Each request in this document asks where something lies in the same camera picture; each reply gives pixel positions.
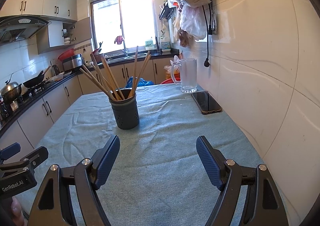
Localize lower kitchen cabinets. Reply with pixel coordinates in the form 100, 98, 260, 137
0, 57, 176, 156

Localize kitchen faucet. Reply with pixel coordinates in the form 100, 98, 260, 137
114, 35, 128, 56

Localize person's left hand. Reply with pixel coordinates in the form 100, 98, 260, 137
11, 197, 25, 226

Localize steel pot with lid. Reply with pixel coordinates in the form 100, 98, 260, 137
1, 75, 22, 103

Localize black wok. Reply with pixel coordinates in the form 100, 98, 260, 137
23, 65, 51, 89

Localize black utensil holder cup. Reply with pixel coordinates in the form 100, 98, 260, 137
109, 88, 139, 130

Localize light blue table cloth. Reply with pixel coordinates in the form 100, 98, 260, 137
35, 84, 263, 225

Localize black smartphone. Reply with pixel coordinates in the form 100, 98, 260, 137
191, 91, 222, 115

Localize range hood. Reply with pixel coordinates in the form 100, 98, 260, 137
0, 15, 49, 45

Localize blue plastic bag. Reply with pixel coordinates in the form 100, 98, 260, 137
125, 76, 154, 88

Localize clear glass mug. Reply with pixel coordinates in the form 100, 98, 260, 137
171, 58, 197, 93

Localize red plastic basin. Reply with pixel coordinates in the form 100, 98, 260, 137
160, 78, 180, 84

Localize window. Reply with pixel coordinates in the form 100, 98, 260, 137
91, 0, 156, 54

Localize white hanging plastic bag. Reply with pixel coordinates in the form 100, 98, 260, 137
180, 5, 207, 40

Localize black power cable with plug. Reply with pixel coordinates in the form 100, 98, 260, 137
202, 4, 213, 68

